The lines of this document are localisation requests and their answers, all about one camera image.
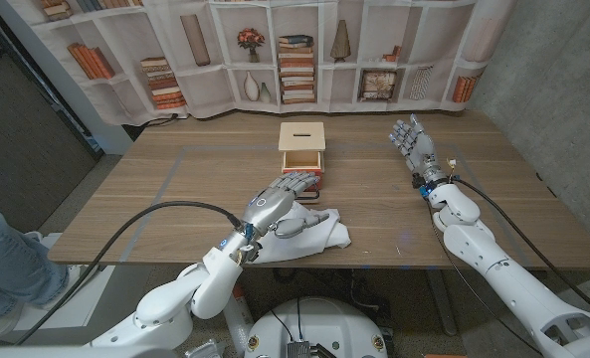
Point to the white cylinder with orange label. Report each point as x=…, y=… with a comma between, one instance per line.
x=237, y=323

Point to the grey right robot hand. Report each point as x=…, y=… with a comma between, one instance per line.
x=420, y=151

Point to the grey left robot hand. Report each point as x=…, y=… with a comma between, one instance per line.
x=269, y=206

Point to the person leg in blue jeans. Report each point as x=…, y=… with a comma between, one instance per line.
x=11, y=258

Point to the printed bookshelf backdrop cloth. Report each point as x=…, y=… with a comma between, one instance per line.
x=215, y=89

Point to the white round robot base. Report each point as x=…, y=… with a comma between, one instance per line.
x=319, y=323

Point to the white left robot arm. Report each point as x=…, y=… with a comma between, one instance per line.
x=215, y=288

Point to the light wooden slotted box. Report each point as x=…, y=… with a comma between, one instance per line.
x=302, y=136

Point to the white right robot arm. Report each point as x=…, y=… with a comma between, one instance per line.
x=518, y=288

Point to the white cloth napkin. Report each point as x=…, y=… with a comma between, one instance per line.
x=324, y=241

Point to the grey table leg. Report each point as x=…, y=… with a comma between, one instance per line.
x=443, y=303

